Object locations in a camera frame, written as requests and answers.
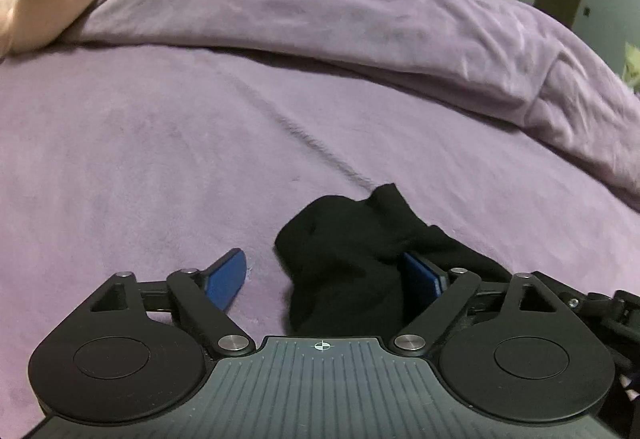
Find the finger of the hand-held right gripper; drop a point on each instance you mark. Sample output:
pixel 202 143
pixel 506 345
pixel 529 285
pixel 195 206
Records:
pixel 595 306

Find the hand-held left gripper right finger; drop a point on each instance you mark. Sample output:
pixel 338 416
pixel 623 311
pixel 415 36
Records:
pixel 422 279

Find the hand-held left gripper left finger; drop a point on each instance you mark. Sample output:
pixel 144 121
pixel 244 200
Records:
pixel 227 279

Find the small black garment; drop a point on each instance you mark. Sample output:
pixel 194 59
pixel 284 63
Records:
pixel 345 259

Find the purple bed sheet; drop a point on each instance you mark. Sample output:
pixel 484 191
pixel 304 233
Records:
pixel 125 154

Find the pale yellow object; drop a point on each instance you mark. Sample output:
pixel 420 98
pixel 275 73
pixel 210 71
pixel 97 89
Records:
pixel 632 64

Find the purple duvet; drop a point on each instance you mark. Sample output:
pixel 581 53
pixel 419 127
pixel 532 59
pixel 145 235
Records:
pixel 350 19

